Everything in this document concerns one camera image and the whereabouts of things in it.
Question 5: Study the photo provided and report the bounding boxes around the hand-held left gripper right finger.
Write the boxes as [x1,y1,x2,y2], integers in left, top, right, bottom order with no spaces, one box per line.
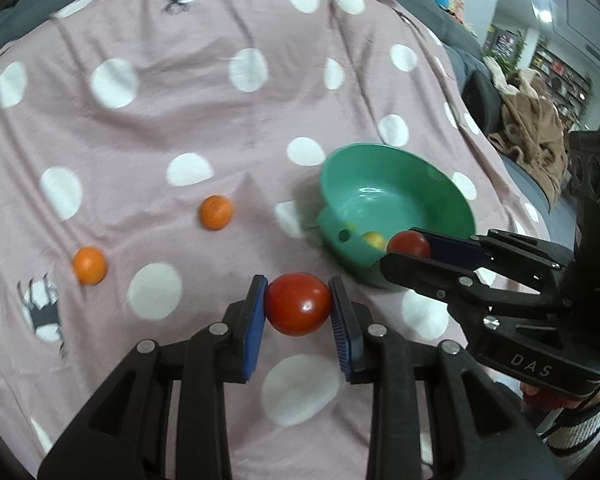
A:
[328,276,564,480]

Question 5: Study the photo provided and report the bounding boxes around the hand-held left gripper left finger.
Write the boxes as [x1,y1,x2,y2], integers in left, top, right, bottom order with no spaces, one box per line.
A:
[37,275,269,480]

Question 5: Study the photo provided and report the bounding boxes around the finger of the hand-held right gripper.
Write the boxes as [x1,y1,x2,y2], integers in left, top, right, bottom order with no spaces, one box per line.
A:
[414,228,577,267]
[379,251,567,312]

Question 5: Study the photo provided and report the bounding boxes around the red tomato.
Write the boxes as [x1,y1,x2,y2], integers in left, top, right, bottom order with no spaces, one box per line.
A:
[264,273,333,337]
[387,231,431,260]

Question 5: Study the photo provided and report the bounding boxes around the green plastic bowl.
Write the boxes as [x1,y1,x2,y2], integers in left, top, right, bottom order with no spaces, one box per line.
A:
[316,143,476,289]

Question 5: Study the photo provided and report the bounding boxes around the person's right forearm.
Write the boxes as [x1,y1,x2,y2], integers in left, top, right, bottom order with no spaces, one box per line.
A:
[540,377,600,463]

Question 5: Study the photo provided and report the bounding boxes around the person's right hand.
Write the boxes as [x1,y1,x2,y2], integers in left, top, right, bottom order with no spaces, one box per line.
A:
[520,384,583,412]

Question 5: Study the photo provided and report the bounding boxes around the orange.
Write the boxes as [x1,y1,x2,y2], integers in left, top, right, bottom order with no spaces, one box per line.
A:
[72,246,109,285]
[198,195,233,231]

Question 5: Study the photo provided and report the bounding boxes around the brown fuzzy blanket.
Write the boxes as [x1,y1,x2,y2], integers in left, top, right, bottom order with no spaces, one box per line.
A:
[487,67,572,207]

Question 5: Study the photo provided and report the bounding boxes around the black cushion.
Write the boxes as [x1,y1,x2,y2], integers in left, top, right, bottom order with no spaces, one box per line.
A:
[461,67,502,137]

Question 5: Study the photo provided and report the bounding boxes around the dark display shelf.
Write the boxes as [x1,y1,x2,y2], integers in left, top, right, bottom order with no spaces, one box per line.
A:
[531,37,594,127]

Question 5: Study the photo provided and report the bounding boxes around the green plant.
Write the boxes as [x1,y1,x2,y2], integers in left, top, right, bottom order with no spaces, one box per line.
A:
[481,24,527,77]

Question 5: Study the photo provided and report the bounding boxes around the grey sofa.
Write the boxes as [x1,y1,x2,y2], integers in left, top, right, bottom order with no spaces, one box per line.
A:
[0,0,581,281]

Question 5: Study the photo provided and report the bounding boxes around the pink polka dot blanket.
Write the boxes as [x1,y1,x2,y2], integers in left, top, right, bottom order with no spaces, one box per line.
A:
[0,0,556,480]

